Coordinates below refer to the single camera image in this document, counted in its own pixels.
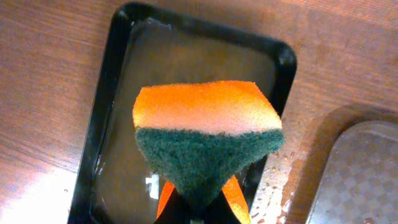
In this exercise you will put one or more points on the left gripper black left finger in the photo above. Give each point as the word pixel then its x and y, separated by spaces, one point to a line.
pixel 176 211

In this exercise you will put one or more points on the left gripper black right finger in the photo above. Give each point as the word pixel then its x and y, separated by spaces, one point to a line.
pixel 219 212

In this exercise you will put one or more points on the orange green sponge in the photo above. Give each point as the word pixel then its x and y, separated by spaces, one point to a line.
pixel 198 136

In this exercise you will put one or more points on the small black tray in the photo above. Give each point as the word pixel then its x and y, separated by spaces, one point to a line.
pixel 148 45

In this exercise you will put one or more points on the large brown serving tray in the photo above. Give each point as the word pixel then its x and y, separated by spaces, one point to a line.
pixel 343 170

